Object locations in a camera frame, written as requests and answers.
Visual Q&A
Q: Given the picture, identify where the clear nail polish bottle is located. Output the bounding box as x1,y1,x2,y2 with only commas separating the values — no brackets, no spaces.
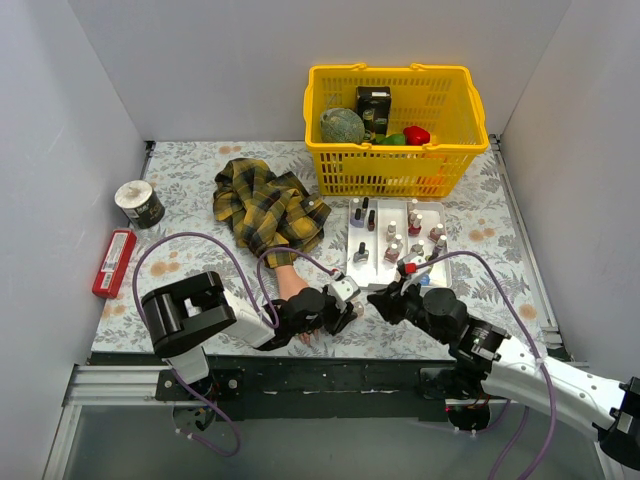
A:
353,302,365,317

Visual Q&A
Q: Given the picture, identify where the mannequin hand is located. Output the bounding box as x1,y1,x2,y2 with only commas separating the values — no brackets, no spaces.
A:
274,264,321,346

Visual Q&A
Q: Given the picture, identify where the yellow plaid shirt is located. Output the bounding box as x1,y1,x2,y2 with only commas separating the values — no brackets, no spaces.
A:
213,158,331,269

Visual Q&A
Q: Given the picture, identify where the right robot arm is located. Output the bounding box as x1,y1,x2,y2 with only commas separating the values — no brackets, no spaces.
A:
368,283,639,470

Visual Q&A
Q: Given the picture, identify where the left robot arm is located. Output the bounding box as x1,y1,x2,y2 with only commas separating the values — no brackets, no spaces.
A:
141,272,360,400

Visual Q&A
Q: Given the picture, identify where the pink iridescent polish bottle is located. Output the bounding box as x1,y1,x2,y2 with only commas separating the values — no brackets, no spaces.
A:
384,234,403,264

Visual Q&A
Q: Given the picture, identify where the glitter polish bottle black cap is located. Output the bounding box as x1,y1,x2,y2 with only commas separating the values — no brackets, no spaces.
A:
352,242,369,264

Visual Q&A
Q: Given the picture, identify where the white divided tray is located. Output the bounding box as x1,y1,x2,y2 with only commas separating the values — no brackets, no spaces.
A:
346,197,448,291

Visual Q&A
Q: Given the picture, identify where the clear polish bottle white cap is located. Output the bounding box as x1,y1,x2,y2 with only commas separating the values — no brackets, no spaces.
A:
386,220,397,242

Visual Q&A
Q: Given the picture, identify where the red glitter polish bottle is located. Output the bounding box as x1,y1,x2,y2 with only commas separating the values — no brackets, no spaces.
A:
408,212,423,237

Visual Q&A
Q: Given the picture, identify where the pale glitter polish bottle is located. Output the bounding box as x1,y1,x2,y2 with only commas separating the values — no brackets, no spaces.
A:
429,223,445,243

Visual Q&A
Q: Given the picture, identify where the lilac polish bottle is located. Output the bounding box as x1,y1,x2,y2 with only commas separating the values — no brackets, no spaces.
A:
350,198,364,228

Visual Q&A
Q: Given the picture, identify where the dark red polish bottle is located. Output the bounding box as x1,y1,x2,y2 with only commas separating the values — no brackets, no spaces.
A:
366,209,376,232

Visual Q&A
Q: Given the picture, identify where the floral table mat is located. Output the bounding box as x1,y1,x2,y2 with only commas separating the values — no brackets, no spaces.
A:
92,142,547,359

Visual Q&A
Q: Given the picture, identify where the green bell pepper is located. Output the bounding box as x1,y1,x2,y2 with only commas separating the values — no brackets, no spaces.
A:
377,133,406,146

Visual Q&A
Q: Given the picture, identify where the red bell pepper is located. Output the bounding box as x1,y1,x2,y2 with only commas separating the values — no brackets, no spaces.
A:
403,125,431,146

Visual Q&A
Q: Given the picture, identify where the green melon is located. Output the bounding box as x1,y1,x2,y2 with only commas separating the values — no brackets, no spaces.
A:
319,108,365,144

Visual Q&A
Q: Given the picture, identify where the red flat box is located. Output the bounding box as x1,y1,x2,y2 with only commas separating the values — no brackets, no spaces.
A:
92,229,137,299

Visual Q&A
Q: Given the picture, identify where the black tin with white lid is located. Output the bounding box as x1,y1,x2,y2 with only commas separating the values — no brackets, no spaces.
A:
114,180,165,229

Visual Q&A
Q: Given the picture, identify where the black carton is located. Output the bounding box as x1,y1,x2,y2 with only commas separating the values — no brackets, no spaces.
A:
356,86,392,144

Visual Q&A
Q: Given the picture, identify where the yellow plastic basket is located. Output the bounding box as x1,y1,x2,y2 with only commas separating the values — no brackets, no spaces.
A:
303,63,489,198

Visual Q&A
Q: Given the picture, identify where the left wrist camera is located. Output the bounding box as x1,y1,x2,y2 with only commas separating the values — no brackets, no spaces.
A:
328,271,361,303

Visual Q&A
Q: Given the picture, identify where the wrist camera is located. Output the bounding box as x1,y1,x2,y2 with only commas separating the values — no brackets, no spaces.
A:
396,252,425,280
328,271,361,303

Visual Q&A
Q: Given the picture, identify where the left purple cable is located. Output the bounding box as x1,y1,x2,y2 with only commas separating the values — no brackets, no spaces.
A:
132,232,336,457

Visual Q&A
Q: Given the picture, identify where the purple cable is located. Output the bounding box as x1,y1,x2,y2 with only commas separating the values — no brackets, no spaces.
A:
132,232,336,457
412,250,557,480

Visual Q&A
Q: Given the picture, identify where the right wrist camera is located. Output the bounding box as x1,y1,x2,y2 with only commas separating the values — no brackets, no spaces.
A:
396,252,425,280

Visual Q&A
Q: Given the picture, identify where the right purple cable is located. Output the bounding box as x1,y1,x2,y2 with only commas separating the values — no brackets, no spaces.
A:
412,250,557,480

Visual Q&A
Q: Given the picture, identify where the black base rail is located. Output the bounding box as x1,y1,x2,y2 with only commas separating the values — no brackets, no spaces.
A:
154,354,494,424

